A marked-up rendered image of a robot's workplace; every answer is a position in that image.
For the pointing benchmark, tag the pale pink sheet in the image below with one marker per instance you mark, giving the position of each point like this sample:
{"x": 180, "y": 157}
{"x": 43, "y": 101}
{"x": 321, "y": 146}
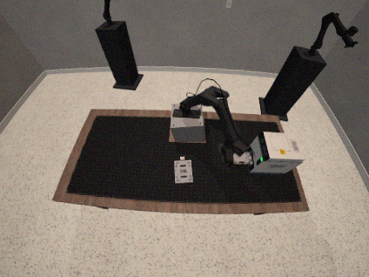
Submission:
{"x": 244, "y": 158}

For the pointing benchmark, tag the white benchtop heat sealer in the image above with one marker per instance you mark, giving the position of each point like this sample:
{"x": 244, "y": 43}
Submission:
{"x": 274, "y": 153}

